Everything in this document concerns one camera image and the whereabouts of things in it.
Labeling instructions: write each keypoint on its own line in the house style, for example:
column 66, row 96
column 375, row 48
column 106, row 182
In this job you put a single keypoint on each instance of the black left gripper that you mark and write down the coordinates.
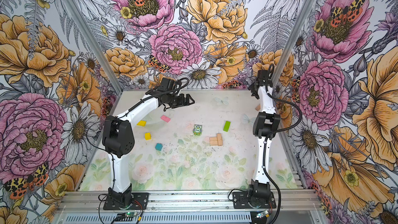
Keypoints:
column 182, row 102

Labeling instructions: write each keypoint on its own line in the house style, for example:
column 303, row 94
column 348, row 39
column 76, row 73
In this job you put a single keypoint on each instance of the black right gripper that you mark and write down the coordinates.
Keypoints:
column 251, row 87

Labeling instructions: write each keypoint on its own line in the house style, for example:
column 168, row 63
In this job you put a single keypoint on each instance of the yellow long wood block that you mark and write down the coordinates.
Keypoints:
column 141, row 123

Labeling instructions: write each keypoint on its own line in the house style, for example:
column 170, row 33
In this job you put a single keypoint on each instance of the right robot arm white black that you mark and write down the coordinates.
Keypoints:
column 264, row 129

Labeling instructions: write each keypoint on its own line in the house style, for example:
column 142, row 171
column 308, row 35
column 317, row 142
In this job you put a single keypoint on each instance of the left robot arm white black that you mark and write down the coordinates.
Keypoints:
column 118, row 139

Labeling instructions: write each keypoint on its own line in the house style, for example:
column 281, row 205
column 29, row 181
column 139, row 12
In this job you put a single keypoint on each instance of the pink wood block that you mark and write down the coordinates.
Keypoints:
column 165, row 118

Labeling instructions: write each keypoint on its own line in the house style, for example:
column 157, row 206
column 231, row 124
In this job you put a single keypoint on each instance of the green wood block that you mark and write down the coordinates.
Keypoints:
column 226, row 126

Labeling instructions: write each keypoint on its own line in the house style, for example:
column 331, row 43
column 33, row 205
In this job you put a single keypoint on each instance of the yellow small cube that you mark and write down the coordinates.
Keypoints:
column 147, row 136

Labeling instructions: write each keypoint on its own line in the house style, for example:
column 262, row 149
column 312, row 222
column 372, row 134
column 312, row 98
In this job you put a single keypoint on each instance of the green owl number toy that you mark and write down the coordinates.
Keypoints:
column 197, row 130

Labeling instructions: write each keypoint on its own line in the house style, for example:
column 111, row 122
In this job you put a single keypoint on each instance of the teal small cube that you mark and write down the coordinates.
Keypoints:
column 158, row 147

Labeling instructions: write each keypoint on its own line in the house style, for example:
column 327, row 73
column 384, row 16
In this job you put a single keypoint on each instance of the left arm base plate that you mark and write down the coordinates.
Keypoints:
column 134, row 201

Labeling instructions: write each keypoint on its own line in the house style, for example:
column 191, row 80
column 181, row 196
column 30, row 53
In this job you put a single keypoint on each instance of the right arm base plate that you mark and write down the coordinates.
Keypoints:
column 241, row 200

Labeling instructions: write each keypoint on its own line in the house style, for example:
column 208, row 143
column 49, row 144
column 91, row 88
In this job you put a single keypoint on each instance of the left aluminium corner post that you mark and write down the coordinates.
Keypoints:
column 78, row 17

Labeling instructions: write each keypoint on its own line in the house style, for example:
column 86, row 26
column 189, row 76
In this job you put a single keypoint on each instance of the aluminium corner post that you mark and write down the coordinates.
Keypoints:
column 78, row 17
column 302, row 17

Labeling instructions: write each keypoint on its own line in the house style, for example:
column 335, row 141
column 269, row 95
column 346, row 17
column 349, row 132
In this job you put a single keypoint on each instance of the right aluminium corner post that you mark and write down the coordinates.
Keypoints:
column 302, row 17

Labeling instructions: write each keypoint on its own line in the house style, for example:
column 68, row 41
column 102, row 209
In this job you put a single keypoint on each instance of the aluminium front rail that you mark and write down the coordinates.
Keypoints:
column 297, row 206

